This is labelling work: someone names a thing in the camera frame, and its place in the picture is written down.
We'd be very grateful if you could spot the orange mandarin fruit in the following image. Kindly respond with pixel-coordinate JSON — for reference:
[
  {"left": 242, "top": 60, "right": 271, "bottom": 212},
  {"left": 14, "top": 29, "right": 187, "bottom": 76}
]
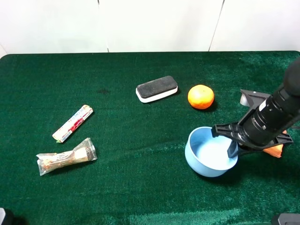
[{"left": 187, "top": 85, "right": 215, "bottom": 110}]

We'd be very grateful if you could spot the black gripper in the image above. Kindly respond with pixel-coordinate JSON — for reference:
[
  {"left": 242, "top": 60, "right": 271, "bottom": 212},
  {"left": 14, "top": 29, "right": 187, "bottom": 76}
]
[{"left": 211, "top": 118, "right": 293, "bottom": 158}]

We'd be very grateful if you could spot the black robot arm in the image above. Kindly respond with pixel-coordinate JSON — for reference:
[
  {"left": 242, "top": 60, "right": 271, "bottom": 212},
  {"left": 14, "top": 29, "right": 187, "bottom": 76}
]
[{"left": 211, "top": 59, "right": 300, "bottom": 158}]

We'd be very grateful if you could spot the black white board eraser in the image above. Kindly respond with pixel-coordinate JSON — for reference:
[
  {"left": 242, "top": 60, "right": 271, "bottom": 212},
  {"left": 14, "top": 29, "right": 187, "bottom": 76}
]
[{"left": 135, "top": 75, "right": 178, "bottom": 103}]

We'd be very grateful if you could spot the grey base right corner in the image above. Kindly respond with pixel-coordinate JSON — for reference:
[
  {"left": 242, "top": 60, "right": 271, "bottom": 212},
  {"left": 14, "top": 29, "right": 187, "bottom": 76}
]
[{"left": 271, "top": 213, "right": 300, "bottom": 225}]

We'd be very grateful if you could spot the white red candy pack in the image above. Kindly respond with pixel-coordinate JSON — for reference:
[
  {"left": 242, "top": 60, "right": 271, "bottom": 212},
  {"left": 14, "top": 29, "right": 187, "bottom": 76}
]
[{"left": 52, "top": 105, "right": 94, "bottom": 143}]

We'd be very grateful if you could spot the clear wrapped snack bar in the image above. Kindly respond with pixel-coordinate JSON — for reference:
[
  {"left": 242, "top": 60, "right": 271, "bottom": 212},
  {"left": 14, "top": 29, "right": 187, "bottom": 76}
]
[{"left": 36, "top": 138, "right": 98, "bottom": 176}]

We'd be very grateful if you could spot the green velvet table cloth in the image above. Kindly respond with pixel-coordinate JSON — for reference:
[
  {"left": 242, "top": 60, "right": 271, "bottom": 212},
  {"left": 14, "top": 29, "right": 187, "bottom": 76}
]
[{"left": 0, "top": 51, "right": 300, "bottom": 225}]

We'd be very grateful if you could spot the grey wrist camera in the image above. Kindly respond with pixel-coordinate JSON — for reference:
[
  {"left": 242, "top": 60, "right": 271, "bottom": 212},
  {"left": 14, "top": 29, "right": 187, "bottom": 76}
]
[{"left": 240, "top": 89, "right": 270, "bottom": 109}]

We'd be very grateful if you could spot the waffle slice toy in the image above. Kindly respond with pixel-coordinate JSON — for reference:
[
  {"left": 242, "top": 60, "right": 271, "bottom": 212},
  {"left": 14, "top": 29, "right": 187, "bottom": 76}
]
[{"left": 263, "top": 144, "right": 284, "bottom": 158}]

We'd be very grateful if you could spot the light blue bowl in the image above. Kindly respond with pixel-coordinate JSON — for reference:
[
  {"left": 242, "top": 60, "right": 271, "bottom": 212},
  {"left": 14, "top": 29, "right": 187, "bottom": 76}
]
[{"left": 185, "top": 127, "right": 238, "bottom": 177}]

